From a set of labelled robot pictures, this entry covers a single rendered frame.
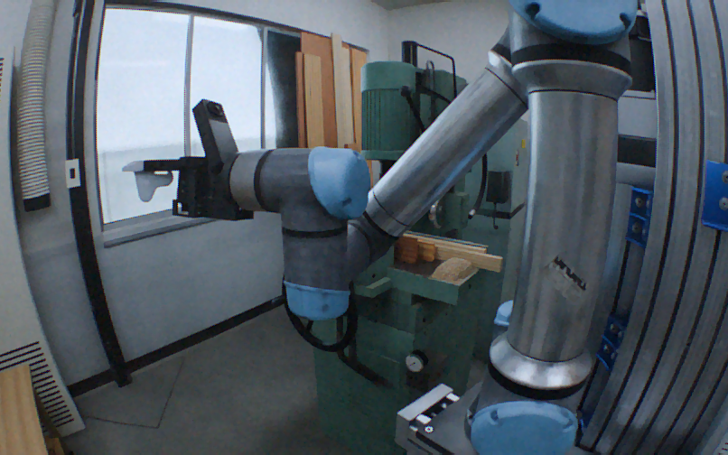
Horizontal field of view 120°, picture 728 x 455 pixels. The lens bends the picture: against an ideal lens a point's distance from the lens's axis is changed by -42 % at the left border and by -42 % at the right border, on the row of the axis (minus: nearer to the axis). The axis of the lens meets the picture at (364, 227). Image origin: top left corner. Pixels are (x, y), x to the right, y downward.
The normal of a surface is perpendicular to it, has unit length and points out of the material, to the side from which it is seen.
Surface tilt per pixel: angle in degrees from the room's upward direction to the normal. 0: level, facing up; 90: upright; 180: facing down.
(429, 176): 104
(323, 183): 84
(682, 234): 90
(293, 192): 90
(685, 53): 90
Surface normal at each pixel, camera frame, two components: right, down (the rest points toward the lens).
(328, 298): 0.45, 0.26
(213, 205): -0.40, 0.09
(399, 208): -0.14, 0.47
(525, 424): -0.40, 0.35
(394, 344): -0.62, 0.19
